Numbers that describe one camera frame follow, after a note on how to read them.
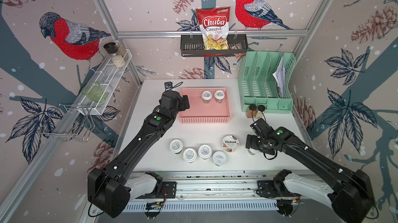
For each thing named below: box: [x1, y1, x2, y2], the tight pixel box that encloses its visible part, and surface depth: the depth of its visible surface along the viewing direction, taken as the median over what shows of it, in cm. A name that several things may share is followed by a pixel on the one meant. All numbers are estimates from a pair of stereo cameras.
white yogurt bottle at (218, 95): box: [214, 90, 226, 104], surface depth 106 cm
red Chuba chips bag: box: [195, 6, 231, 51], surface depth 83 cm
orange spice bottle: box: [246, 103, 259, 119], surface depth 97 cm
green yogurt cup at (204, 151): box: [197, 144, 213, 160], surface depth 81 cm
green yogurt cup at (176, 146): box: [169, 138, 184, 155], surface depth 83 cm
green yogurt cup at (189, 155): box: [182, 147, 197, 164], surface depth 80 cm
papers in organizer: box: [272, 55, 286, 99], surface depth 94 cm
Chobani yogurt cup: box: [222, 134, 240, 153], surface depth 85 cm
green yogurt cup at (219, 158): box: [212, 150, 227, 167], surface depth 79 cm
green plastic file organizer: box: [237, 50, 296, 115], surface depth 107 cm
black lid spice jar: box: [103, 42, 126, 68], surface depth 83 cm
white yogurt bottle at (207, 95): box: [201, 90, 213, 104], surface depth 106 cm
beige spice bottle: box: [254, 104, 266, 120], surface depth 97 cm
